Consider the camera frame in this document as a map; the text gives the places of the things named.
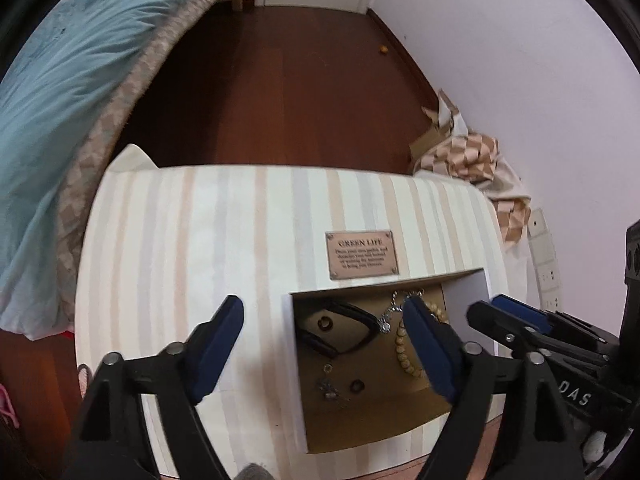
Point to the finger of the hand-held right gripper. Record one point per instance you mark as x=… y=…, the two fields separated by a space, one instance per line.
x=500 y=327
x=522 y=312

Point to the brown checked blanket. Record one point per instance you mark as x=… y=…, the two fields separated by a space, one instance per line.
x=470 y=155

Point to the striped fabric storage box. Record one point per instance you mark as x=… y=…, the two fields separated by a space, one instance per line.
x=200 y=235

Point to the white power strip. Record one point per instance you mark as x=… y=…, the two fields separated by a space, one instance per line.
x=545 y=260

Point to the white cloth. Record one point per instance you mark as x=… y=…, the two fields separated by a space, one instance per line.
x=505 y=180

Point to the pink object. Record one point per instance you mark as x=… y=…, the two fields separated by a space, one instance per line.
x=9 y=405

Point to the light blue duvet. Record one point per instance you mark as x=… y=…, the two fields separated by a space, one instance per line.
x=60 y=85

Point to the brown tablecloth label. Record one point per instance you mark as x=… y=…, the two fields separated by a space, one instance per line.
x=362 y=255

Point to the bed with patterned sheet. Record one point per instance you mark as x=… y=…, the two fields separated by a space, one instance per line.
x=125 y=95

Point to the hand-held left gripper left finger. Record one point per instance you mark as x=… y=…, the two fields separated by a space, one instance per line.
x=217 y=355

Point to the grey fuzzy cloth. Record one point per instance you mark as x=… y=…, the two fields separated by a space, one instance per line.
x=252 y=472

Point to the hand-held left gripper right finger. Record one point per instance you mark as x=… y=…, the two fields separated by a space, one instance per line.
x=430 y=355

